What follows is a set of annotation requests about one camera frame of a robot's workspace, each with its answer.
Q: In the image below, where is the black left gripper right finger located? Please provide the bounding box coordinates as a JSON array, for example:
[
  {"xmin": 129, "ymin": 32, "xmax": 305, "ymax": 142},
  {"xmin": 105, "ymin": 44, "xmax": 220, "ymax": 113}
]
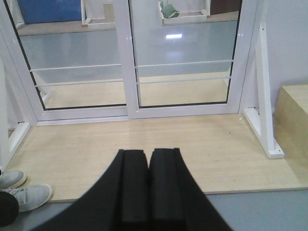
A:
[{"xmin": 149, "ymin": 148, "xmax": 231, "ymax": 231}]

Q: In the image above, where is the white door frame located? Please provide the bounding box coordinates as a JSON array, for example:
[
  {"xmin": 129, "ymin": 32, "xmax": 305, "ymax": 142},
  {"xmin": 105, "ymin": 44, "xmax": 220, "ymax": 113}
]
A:
[{"xmin": 0, "ymin": 0, "xmax": 267, "ymax": 128}]

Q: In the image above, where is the white triangular support bracket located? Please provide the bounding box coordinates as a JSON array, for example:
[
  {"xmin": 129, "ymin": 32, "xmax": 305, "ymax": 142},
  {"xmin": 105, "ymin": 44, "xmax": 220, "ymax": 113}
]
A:
[{"xmin": 244, "ymin": 22, "xmax": 284, "ymax": 159}]

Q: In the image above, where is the light wooden platform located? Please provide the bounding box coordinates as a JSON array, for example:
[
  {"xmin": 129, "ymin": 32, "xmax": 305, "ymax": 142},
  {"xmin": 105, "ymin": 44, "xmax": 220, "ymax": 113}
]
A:
[{"xmin": 8, "ymin": 114, "xmax": 308, "ymax": 202}]

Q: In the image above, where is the grey sneaker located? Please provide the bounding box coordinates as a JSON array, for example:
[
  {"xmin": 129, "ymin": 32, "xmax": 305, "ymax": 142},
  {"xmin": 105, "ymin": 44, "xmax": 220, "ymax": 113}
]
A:
[
  {"xmin": 0, "ymin": 184, "xmax": 52, "ymax": 212},
  {"xmin": 0, "ymin": 170, "xmax": 27, "ymax": 189}
]

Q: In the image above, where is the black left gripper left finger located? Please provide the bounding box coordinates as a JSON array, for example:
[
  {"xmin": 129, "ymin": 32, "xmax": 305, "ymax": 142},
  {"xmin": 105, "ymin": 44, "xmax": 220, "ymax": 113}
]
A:
[{"xmin": 35, "ymin": 150, "xmax": 149, "ymax": 231}]

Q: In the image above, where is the light wooden step box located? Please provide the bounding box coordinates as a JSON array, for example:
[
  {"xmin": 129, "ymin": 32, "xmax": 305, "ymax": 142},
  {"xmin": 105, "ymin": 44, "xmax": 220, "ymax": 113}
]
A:
[{"xmin": 274, "ymin": 84, "xmax": 308, "ymax": 155}]

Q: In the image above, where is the white sliding glass door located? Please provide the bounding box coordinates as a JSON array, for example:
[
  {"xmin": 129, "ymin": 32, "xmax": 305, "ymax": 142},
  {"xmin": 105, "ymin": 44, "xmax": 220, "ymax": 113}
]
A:
[{"xmin": 114, "ymin": 0, "xmax": 257, "ymax": 119}]

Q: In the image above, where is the blue panel behind glass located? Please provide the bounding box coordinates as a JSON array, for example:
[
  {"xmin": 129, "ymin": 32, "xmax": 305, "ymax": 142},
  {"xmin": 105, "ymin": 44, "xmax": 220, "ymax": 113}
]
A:
[{"xmin": 18, "ymin": 0, "xmax": 81, "ymax": 24}]

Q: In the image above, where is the green object behind glass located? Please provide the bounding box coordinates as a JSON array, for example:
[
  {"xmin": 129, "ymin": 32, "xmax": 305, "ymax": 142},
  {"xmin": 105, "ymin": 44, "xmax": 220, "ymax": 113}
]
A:
[{"xmin": 159, "ymin": 0, "xmax": 180, "ymax": 18}]

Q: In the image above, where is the white fixed glass door panel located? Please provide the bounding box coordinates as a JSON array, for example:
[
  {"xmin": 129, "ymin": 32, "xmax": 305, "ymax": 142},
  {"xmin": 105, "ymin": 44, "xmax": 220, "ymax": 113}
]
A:
[{"xmin": 5, "ymin": 0, "xmax": 126, "ymax": 111}]

